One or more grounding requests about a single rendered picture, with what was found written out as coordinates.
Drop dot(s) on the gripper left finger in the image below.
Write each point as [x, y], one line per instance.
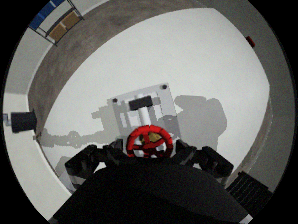
[86, 160]

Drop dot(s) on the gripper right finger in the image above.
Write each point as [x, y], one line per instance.
[213, 161]

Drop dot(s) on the red handwheel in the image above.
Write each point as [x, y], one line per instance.
[131, 143]

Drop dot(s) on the dark floor grate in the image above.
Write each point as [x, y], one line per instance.
[250, 191]

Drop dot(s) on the white table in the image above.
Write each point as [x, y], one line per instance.
[200, 66]

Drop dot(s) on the black shelf unit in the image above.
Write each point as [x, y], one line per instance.
[55, 36]

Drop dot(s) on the brown cardboard box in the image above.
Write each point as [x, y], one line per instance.
[71, 20]
[57, 32]

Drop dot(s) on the blue storage box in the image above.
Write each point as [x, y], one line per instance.
[37, 20]
[48, 7]

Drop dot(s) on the black wall box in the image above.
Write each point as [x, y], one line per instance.
[23, 121]

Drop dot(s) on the grey base plate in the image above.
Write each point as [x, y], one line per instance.
[163, 100]

